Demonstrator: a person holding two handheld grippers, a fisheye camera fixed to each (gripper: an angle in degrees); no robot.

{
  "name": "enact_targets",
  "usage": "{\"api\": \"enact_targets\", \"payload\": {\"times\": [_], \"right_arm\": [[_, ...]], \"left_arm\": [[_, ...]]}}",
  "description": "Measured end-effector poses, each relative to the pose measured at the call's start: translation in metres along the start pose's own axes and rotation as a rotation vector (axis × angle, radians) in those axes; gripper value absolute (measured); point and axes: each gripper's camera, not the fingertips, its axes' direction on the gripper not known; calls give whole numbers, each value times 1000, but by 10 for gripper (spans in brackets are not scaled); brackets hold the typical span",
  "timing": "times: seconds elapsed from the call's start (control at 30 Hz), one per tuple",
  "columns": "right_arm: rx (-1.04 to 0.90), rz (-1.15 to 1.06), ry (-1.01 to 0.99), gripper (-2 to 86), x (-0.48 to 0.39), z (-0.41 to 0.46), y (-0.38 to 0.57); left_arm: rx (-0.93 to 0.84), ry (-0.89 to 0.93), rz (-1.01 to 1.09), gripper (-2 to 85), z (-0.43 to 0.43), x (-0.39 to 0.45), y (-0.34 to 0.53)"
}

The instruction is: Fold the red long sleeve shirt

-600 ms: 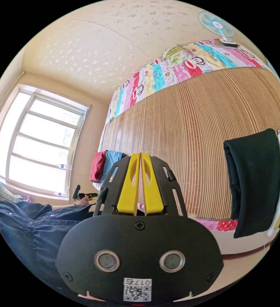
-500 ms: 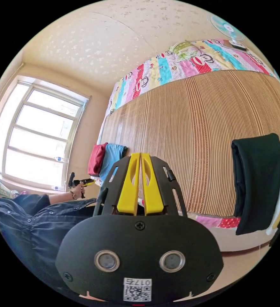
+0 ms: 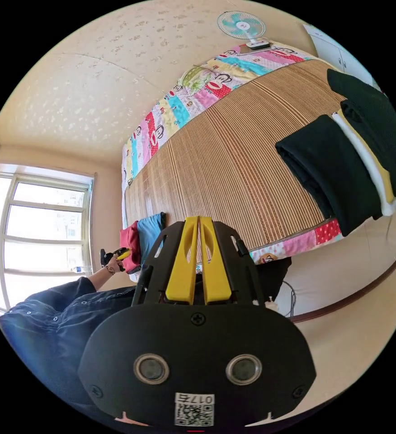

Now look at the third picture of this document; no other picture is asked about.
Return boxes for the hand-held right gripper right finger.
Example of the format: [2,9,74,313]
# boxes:
[199,216,233,305]

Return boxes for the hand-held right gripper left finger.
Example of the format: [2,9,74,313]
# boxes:
[165,216,199,305]

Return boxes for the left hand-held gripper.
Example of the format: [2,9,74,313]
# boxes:
[99,247,132,269]

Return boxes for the red long sleeve shirt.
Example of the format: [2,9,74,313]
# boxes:
[119,221,141,269]

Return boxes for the person's left forearm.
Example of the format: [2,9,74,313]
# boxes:
[86,265,117,292]

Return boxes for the person's left hand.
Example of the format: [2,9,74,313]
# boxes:
[105,256,126,274]

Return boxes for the blue garment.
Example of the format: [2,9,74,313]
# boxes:
[137,212,167,266]

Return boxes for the window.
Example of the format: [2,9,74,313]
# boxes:
[0,164,96,314]

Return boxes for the person's body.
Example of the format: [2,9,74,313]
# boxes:
[0,276,141,411]

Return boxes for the bed with woven mat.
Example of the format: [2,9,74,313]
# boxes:
[120,41,394,272]

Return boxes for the pile of clothes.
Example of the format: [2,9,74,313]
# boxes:
[275,68,396,237]

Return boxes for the green floral pillow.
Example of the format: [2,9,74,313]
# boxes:
[177,65,216,95]

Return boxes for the turquoise and white fan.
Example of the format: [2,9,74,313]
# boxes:
[217,10,272,52]

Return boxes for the white cupboard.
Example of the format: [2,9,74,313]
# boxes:
[302,24,382,90]

